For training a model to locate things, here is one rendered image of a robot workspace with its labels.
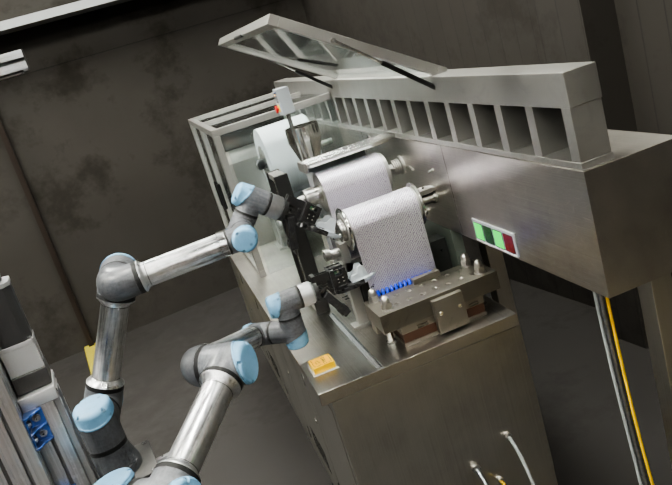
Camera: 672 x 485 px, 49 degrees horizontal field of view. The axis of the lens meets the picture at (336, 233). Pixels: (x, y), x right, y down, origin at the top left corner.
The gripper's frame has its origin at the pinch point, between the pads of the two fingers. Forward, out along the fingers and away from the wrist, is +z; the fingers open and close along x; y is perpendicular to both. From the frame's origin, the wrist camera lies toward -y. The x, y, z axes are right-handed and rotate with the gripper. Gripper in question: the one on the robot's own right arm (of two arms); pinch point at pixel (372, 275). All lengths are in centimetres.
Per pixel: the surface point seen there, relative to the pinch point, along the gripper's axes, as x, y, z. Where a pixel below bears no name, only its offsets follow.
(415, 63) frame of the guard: -14, 61, 27
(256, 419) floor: 153, -109, -48
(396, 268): -0.3, -0.7, 8.4
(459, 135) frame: -22, 39, 32
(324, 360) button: -10.8, -16.6, -24.9
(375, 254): -0.2, 6.3, 3.0
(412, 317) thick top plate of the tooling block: -20.0, -10.1, 3.4
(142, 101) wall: 395, 64, -43
